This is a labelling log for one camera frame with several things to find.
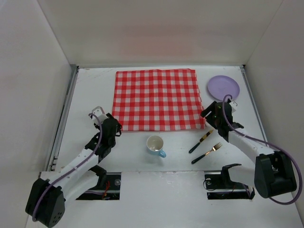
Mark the lilac round plate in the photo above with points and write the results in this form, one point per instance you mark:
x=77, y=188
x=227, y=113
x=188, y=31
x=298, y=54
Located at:
x=220, y=86

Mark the gold knife dark handle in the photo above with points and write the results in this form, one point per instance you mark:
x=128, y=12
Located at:
x=200, y=141

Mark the gold fork dark handle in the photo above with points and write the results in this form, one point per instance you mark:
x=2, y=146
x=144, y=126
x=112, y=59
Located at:
x=214, y=148

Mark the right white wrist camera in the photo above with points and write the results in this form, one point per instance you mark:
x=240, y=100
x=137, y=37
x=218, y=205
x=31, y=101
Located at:
x=233, y=105

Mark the white mug blue outside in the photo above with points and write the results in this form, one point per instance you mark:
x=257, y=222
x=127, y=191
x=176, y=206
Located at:
x=155, y=146

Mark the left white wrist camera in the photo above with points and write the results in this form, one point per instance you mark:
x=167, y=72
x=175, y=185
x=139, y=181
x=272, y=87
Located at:
x=99, y=113

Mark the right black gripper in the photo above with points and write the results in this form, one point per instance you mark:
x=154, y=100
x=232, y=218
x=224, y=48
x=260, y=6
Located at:
x=211, y=113

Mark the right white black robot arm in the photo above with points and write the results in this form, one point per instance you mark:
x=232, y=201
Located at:
x=275, y=171

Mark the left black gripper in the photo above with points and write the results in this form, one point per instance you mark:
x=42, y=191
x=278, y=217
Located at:
x=114, y=127

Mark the red white checkered cloth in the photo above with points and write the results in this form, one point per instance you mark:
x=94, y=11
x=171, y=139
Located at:
x=157, y=100

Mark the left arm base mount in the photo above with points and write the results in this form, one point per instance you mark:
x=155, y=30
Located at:
x=106, y=189

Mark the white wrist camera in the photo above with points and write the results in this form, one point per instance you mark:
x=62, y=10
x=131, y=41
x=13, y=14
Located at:
x=99, y=113
x=233, y=105

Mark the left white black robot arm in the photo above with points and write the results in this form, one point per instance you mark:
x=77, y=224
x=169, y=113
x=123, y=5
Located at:
x=49, y=197

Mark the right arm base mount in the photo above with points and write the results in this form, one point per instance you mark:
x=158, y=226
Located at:
x=219, y=189

